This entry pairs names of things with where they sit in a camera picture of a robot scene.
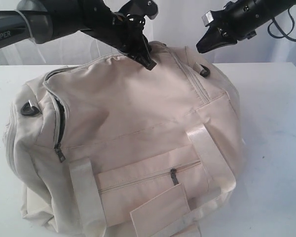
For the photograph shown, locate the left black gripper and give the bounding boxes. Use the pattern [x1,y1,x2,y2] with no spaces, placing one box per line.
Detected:
[79,0,156,71]

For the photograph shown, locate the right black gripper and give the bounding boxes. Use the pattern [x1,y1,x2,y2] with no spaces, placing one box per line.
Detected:
[196,0,296,53]

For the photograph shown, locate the beige duffel bag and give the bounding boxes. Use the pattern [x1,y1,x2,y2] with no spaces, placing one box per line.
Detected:
[3,41,243,237]

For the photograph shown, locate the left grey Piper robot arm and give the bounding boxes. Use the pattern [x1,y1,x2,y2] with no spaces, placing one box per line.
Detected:
[0,0,158,71]

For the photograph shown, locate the right wrist camera with heatsink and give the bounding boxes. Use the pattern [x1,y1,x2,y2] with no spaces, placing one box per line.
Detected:
[202,10,220,27]

